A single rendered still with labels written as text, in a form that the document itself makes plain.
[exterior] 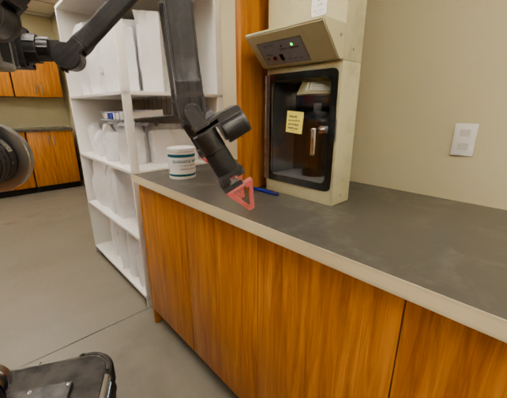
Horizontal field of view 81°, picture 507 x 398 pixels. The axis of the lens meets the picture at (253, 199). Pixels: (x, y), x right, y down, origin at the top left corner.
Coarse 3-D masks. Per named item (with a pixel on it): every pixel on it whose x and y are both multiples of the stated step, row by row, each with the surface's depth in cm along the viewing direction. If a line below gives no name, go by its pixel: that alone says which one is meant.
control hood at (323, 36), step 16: (320, 16) 80; (256, 32) 98; (272, 32) 93; (288, 32) 90; (304, 32) 87; (320, 32) 84; (336, 32) 85; (256, 48) 103; (320, 48) 88; (336, 48) 86; (288, 64) 101; (304, 64) 99
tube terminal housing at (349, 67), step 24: (288, 0) 99; (336, 0) 88; (360, 0) 89; (360, 24) 92; (360, 48) 95; (288, 72) 105; (336, 144) 97; (336, 168) 101; (288, 192) 117; (312, 192) 108; (336, 192) 104
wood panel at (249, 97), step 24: (240, 0) 103; (264, 0) 110; (240, 24) 105; (264, 24) 113; (240, 48) 108; (240, 72) 110; (264, 72) 118; (240, 96) 113; (264, 96) 120; (264, 120) 123; (240, 144) 118; (264, 144) 126
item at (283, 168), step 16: (272, 80) 110; (288, 80) 104; (304, 80) 100; (320, 80) 95; (336, 80) 91; (272, 96) 111; (288, 96) 106; (304, 96) 101; (320, 96) 97; (336, 96) 93; (272, 112) 113; (304, 112) 102; (320, 112) 98; (272, 128) 115; (304, 128) 104; (272, 144) 116; (288, 144) 110; (304, 144) 105; (320, 144) 100; (272, 160) 118; (288, 160) 112; (304, 160) 106; (320, 160) 102; (272, 176) 120; (288, 176) 114; (304, 176) 108; (320, 176) 103
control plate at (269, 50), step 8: (280, 40) 94; (288, 40) 92; (296, 40) 91; (264, 48) 101; (272, 48) 99; (280, 48) 97; (288, 48) 95; (296, 48) 93; (304, 48) 92; (264, 56) 104; (272, 56) 102; (296, 56) 96; (304, 56) 94; (272, 64) 105
